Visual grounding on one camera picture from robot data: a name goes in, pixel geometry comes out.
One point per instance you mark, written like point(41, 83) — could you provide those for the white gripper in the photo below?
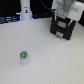
point(69, 8)

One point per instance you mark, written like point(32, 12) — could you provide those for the white kcup with green lid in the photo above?
point(23, 57)

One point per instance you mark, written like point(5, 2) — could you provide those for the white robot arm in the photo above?
point(72, 9)

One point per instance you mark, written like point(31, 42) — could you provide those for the dark background equipment left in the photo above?
point(10, 19)

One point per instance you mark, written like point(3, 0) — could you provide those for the black kcup holder box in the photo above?
point(62, 27)

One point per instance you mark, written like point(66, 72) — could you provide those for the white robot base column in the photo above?
point(26, 13)

